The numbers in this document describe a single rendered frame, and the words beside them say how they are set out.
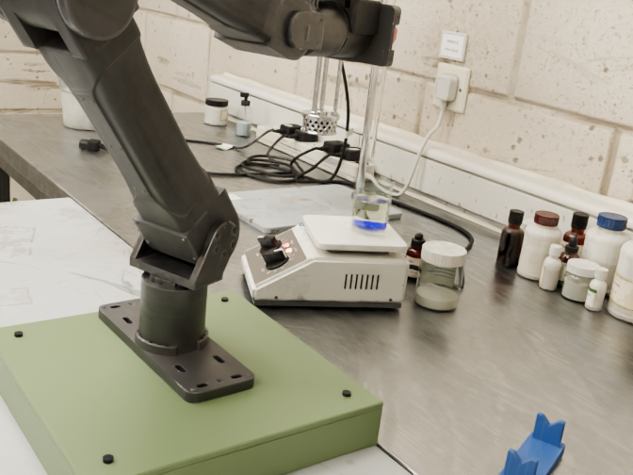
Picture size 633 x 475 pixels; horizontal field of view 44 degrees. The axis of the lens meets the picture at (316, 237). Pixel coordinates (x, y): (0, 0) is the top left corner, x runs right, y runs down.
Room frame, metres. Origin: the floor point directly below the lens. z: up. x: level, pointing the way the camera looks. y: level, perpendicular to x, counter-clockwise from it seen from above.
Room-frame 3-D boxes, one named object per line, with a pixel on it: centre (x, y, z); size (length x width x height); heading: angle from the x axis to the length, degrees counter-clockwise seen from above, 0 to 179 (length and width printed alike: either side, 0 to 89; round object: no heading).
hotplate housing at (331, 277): (1.00, -0.02, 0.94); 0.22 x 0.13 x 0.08; 103
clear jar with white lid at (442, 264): (0.99, -0.17, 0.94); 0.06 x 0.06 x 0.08
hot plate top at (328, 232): (1.00, -0.05, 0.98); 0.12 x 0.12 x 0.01; 13
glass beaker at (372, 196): (1.01, -0.07, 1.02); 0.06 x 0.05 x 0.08; 34
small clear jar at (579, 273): (1.08, -0.39, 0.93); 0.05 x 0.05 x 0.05
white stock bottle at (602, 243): (1.13, -0.43, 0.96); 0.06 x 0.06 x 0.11
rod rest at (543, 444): (0.62, -0.22, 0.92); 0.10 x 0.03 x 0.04; 149
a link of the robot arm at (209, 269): (0.70, 0.13, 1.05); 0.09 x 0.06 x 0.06; 59
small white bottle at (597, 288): (1.04, -0.40, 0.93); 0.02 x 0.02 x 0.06
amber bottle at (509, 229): (1.19, -0.31, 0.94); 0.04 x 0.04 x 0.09
